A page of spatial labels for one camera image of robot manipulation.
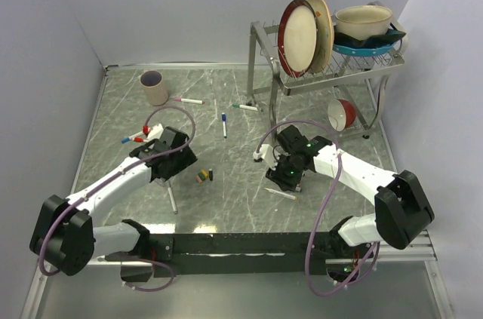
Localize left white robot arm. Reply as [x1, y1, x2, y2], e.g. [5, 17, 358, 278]
[29, 127, 197, 276]

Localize yellow cap marker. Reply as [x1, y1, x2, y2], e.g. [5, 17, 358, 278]
[265, 188, 298, 201]

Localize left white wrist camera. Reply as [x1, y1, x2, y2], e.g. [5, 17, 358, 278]
[144, 124, 164, 142]

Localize beige plate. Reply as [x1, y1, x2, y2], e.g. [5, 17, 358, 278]
[307, 0, 334, 74]

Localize beige ceramic bowl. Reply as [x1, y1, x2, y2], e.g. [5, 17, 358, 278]
[335, 5, 392, 39]

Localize blue cap marker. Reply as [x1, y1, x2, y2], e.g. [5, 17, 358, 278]
[221, 112, 228, 139]

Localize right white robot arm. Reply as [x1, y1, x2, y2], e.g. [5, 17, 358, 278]
[253, 124, 435, 257]

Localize black base frame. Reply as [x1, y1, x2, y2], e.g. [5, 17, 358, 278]
[109, 220, 378, 284]

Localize red white bowl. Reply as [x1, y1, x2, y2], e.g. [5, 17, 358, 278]
[328, 99, 357, 132]

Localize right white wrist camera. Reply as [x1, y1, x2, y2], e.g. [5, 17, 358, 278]
[253, 143, 280, 169]

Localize green cap marker near rack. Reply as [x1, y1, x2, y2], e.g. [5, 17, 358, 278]
[232, 103, 258, 112]

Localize red rimmed white plate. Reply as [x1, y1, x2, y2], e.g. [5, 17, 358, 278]
[277, 0, 318, 78]

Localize dark blue cloth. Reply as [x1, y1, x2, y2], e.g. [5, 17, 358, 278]
[334, 23, 407, 48]

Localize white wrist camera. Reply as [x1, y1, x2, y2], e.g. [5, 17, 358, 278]
[144, 124, 164, 142]
[253, 143, 280, 169]

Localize beige cylindrical cup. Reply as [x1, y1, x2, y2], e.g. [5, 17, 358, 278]
[140, 70, 169, 106]

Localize steel dish rack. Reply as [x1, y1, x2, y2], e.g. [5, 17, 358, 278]
[247, 21, 408, 140]

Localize blue baking dish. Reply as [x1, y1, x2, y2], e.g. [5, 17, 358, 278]
[333, 24, 406, 57]

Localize pink cap marker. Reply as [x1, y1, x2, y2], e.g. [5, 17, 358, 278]
[174, 97, 205, 105]

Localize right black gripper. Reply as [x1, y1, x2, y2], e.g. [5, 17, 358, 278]
[266, 153, 306, 192]

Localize grey marker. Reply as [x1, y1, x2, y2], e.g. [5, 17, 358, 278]
[166, 181, 178, 214]

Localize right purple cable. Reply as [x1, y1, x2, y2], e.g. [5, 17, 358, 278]
[256, 119, 380, 297]

